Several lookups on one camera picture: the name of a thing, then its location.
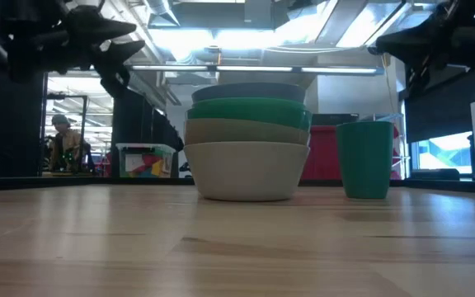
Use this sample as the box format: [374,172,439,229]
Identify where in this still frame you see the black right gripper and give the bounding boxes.
[375,0,475,69]

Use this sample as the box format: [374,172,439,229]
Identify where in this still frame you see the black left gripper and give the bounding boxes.
[0,0,146,98]

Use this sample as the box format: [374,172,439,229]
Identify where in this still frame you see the mint teal plastic bowl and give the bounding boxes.
[191,82,307,104]

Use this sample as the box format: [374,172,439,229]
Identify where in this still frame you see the dark green plastic bowl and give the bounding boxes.
[186,97,313,131]

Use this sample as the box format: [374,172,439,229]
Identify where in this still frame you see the pale pink plastic bowl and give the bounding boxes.
[184,118,311,146]

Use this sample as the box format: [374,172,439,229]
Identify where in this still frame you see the cream white plastic bowl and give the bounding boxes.
[183,141,311,202]

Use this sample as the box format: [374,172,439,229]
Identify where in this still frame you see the black window blind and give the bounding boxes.
[397,55,475,144]

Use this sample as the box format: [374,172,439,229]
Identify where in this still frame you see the black cabinet row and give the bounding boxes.
[111,80,186,178]

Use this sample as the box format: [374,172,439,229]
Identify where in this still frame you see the person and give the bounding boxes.
[49,114,95,173]

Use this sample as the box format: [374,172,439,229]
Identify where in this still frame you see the clear box colourful contents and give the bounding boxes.
[115,143,177,179]

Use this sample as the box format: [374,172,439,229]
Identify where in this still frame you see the black flat device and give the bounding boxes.
[408,167,462,182]

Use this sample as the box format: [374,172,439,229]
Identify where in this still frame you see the black partition panel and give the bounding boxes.
[0,72,45,178]

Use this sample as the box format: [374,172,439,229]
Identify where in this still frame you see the black flat case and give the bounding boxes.
[310,113,360,127]

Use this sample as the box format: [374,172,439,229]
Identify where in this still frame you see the dark green plastic cup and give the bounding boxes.
[336,120,395,200]

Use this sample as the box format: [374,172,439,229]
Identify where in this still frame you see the long ceiling light bar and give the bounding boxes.
[129,64,385,78]

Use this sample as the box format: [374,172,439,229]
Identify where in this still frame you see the red plastic bin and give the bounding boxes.
[300,125,402,182]

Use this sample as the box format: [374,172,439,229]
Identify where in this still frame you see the silver ventilation duct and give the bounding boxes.
[143,0,181,28]

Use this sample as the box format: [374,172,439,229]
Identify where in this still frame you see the yellow hanging cable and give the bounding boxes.
[380,53,399,125]

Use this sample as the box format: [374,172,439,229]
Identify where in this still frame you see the black table edge rail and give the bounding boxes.
[0,176,475,196]

